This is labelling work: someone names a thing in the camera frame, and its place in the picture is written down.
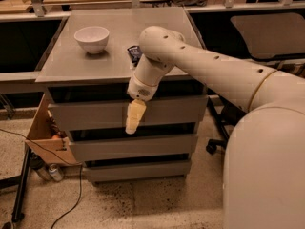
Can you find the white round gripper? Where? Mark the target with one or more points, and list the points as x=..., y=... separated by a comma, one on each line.
x=140, y=89

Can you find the grey top drawer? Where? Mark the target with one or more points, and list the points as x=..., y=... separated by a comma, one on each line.
x=113, y=114

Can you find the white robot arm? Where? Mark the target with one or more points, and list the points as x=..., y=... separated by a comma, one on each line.
x=264, y=166

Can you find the grey bottom drawer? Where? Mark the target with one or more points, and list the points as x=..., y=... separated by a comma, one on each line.
x=138, y=171

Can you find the grey drawer cabinet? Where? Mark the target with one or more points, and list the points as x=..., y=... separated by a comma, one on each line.
x=71, y=75

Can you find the dark blue snack wrapper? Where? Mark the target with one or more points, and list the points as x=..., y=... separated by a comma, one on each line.
x=135, y=54

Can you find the white ceramic bowl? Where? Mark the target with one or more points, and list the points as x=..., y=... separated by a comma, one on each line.
x=93, y=39

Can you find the cardboard box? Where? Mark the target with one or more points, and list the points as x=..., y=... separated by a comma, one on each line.
x=46, y=140

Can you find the silver can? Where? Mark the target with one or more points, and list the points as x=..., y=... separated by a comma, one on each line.
x=56, y=172

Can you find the dark bottle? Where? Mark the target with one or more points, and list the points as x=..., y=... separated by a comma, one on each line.
x=39, y=166

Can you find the black stand leg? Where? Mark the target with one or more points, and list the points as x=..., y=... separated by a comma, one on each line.
x=20, y=182

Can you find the black office chair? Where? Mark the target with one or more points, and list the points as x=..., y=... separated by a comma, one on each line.
x=269, y=38

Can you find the metal railing frame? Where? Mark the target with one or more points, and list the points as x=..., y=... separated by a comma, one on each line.
x=152, y=4

